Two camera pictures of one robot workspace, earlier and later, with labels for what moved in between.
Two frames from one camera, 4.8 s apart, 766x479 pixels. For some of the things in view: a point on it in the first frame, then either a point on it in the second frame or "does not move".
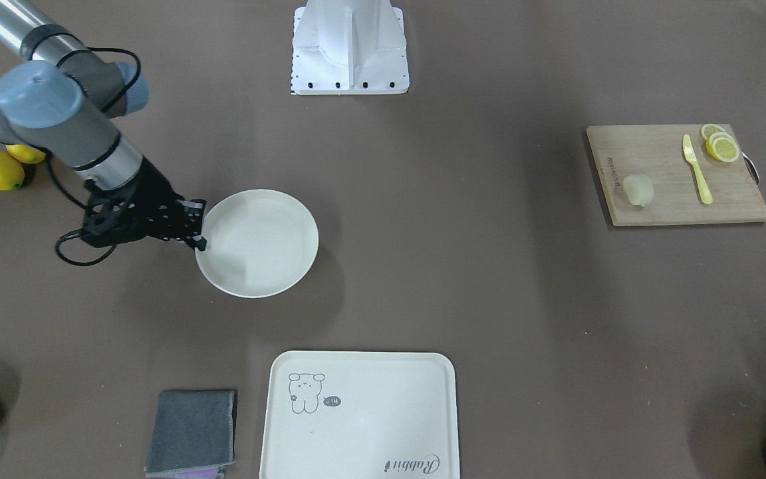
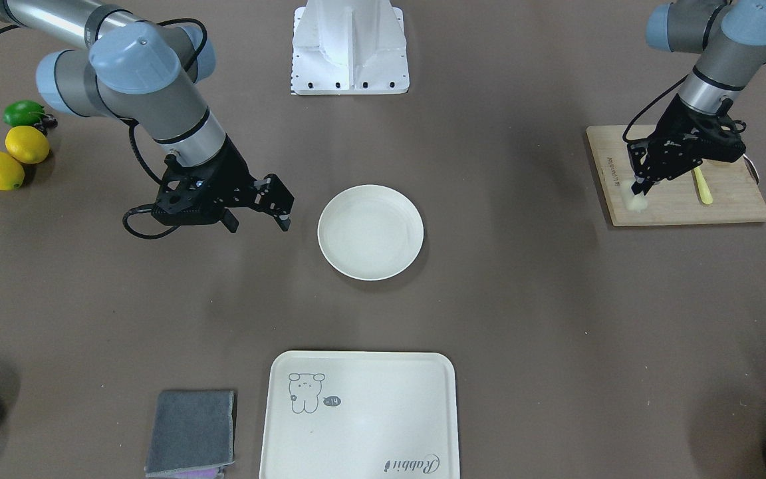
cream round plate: [260, 243] → [370, 233]
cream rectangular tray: [360, 415] does not move
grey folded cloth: [193, 432] does not move
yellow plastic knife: [706, 194] does not move
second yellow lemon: [25, 154] does not move
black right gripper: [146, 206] → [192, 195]
